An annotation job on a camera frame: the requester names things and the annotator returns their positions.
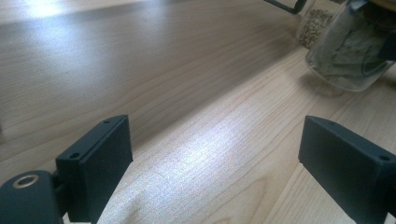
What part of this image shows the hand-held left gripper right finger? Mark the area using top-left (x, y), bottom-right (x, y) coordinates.
top-left (298, 115), bottom-right (396, 224)

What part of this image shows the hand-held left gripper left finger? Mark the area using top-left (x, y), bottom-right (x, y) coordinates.
top-left (55, 115), bottom-right (134, 224)

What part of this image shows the leaf-filled glass jar wooden lid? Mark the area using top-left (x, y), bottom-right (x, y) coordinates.
top-left (305, 0), bottom-right (396, 93)

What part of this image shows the grain-filled glass jar wooden lid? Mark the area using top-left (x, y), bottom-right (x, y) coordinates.
top-left (295, 7), bottom-right (336, 50)

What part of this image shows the black metal shelf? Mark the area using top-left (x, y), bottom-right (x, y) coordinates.
top-left (263, 0), bottom-right (308, 15)

